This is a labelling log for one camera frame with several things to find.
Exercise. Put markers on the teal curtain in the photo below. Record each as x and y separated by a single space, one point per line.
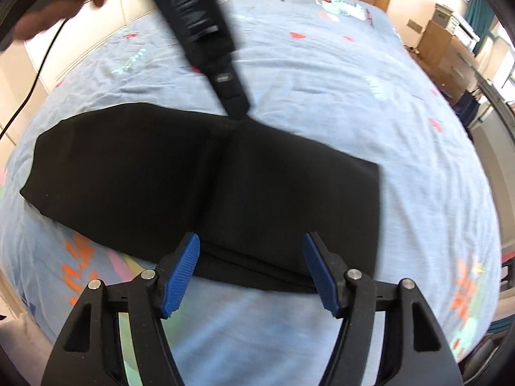
481 20

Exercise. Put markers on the wooden dresser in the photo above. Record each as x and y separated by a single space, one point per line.
444 56

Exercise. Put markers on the long desk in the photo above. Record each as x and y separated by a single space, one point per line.
497 100

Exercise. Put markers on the white printer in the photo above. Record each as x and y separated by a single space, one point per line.
454 20

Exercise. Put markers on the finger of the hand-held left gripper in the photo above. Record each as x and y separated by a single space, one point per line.
229 84

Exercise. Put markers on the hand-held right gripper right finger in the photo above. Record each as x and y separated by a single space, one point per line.
320 277

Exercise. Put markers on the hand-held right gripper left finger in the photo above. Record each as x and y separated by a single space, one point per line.
183 277

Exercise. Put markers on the black pants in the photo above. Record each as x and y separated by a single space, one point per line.
181 185

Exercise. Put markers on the wall switch plate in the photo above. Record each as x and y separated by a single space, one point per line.
414 26

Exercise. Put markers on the person's left hand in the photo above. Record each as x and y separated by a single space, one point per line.
48 12

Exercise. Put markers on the blue printed bed sheet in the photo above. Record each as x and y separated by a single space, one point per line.
342 100

